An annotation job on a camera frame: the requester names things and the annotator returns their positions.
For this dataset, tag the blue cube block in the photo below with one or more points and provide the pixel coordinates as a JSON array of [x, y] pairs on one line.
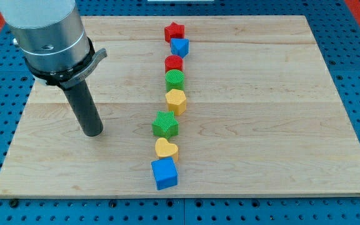
[[165, 173]]

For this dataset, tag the light wooden board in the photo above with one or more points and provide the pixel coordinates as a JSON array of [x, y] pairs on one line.
[[263, 119]]

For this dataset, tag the red cylinder block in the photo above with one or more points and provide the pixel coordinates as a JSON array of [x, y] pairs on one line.
[[173, 62]]

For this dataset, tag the yellow hexagon block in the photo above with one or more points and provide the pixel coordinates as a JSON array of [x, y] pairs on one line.
[[176, 101]]

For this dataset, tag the blue triangle block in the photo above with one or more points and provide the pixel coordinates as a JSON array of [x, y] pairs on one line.
[[179, 47]]

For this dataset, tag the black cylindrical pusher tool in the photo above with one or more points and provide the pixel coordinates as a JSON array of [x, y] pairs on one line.
[[84, 108]]

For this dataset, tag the yellow heart block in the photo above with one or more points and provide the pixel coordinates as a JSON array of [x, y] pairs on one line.
[[165, 149]]

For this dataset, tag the green cylinder block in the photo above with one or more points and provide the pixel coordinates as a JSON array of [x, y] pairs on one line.
[[174, 80]]

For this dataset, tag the green star block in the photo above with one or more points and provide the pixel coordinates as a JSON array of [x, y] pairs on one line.
[[165, 125]]

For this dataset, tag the red star block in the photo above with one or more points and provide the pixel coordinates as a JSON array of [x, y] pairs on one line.
[[174, 30]]

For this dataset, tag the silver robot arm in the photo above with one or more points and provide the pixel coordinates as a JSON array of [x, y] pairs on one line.
[[51, 35]]

